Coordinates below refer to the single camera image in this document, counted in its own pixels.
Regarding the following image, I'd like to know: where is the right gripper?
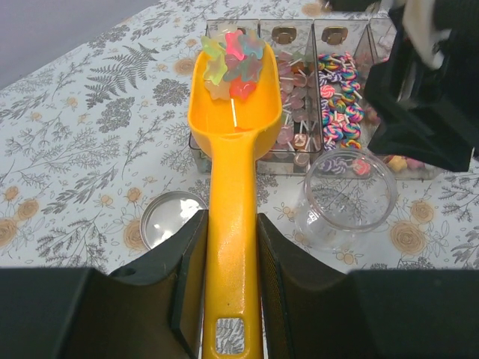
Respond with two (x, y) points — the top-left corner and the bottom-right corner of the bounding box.
(364, 7), (478, 172)

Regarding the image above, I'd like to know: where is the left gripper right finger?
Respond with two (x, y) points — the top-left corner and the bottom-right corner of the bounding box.
(257, 214), (478, 358)

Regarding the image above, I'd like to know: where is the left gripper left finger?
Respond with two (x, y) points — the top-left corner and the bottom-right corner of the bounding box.
(1, 210), (208, 358)

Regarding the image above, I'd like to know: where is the clear plastic jar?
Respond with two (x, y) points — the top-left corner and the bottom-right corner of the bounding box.
(294, 148), (398, 251)

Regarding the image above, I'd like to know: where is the silver round jar lid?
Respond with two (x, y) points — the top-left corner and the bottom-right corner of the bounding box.
(140, 191), (207, 250)

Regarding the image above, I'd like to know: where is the clear compartment candy box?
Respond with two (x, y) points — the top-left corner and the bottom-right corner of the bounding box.
(189, 16), (446, 180)

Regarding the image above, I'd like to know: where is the yellow plastic scoop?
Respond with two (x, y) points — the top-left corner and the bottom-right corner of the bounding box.
(188, 46), (282, 358)

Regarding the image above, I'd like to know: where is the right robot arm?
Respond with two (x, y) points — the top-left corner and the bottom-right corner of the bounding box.
(364, 1), (478, 172)

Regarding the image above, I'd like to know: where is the floral patterned table mat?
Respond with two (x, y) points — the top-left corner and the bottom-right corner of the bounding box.
(1, 1), (478, 272)

